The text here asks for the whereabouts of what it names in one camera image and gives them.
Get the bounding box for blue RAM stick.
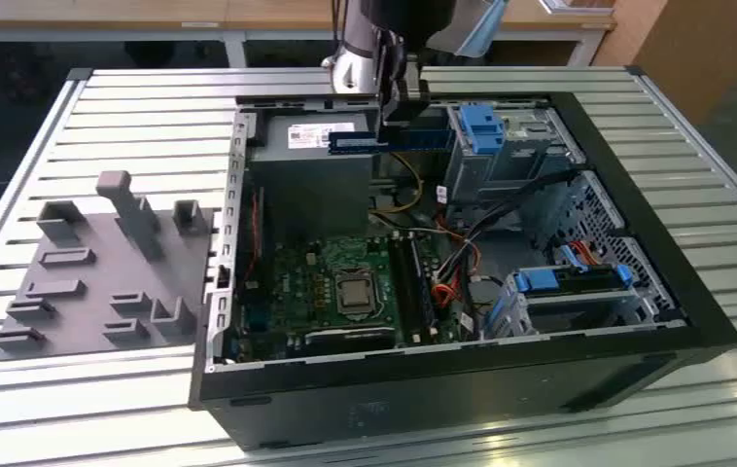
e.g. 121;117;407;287
327;126;455;156

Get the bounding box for black RAM slot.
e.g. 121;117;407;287
388;231;423;345

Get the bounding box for blue drive carrier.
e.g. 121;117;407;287
461;104;507;155

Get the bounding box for grey metal drive cage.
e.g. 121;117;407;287
443;104;590;208

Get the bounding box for grey power supply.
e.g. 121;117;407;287
248;114;383;234

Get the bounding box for wooden cabinet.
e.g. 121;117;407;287
592;0;737;127

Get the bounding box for white framed desk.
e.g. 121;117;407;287
0;0;616;67

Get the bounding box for metal socket cover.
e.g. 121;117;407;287
332;266;388;323

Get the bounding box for green motherboard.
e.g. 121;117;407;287
237;228;467;364

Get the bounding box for silver CPU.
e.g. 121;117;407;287
340;280;376;312

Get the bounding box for hard disk in blue carrier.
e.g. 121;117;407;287
512;265;634;296

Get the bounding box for black graphics card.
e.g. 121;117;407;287
303;325;397;352

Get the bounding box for grey parts rack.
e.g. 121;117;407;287
0;169;221;362

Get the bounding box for black PC case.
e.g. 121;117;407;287
187;90;737;451

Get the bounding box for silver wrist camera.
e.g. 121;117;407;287
456;0;512;57

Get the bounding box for black flat cable with print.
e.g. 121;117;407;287
436;167;594;283

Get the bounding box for yellow and black wires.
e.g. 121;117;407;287
371;151;427;216

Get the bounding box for orange flat wire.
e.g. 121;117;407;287
570;240;610;268

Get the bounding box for red orange yellow wire bundle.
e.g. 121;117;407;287
431;226;484;308

